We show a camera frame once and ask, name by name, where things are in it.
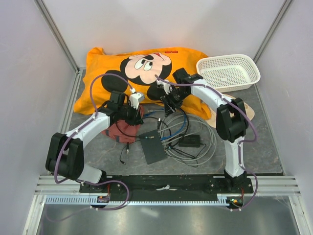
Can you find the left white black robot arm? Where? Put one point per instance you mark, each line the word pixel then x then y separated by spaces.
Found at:
pixel 65 157

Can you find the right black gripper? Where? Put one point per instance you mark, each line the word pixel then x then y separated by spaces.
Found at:
pixel 169 105

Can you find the black network switch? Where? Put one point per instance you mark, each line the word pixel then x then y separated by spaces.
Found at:
pixel 152 147

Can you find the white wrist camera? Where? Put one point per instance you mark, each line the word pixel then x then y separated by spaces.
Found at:
pixel 165 86
pixel 135 99

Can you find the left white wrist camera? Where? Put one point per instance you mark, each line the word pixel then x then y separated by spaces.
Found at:
pixel 135 99

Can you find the orange cartoon mouse pillow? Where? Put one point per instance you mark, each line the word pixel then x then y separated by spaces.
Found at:
pixel 138 69

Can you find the red cloth garment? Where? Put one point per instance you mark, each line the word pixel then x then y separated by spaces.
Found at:
pixel 120 132

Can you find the black power adapter brick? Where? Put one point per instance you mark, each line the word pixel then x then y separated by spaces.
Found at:
pixel 192 140

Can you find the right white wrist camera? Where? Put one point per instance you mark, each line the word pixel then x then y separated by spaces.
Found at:
pixel 165 86

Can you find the beige cloth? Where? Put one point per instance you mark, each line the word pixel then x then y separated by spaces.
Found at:
pixel 212 121

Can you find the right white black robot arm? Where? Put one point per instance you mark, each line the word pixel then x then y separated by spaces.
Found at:
pixel 231 118

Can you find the white perforated plastic basket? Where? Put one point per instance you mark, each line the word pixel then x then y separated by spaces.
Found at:
pixel 228 73

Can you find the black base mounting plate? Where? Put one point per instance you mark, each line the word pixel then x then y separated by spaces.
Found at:
pixel 184 182

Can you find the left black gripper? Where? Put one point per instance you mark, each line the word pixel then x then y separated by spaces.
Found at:
pixel 135 119

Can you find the grey slotted cable duct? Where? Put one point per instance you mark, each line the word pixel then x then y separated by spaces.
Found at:
pixel 95 200

